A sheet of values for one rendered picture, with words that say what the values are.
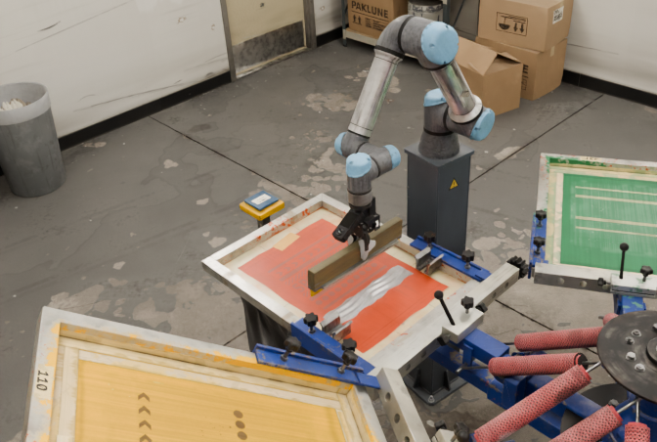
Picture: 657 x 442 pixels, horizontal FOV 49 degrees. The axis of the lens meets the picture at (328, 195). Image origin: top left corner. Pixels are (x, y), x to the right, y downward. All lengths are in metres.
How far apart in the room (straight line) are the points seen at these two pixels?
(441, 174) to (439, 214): 0.17
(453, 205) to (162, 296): 1.88
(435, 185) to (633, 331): 1.06
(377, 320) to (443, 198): 0.61
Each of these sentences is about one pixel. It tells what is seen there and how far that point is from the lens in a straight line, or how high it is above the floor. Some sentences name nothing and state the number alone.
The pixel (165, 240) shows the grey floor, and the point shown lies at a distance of 4.46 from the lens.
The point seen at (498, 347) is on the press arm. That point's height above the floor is 1.04.
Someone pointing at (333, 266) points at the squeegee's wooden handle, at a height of 1.13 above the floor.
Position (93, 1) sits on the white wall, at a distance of 5.58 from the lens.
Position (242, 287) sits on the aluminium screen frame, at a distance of 2.42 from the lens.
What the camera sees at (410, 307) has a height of 0.95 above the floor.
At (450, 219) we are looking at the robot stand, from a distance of 2.78.
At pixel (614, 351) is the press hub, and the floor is 1.31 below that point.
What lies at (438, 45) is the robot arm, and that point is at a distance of 2.17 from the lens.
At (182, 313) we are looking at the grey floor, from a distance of 3.90.
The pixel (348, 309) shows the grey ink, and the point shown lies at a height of 0.96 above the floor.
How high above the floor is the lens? 2.51
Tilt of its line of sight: 33 degrees down
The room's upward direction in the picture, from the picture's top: 4 degrees counter-clockwise
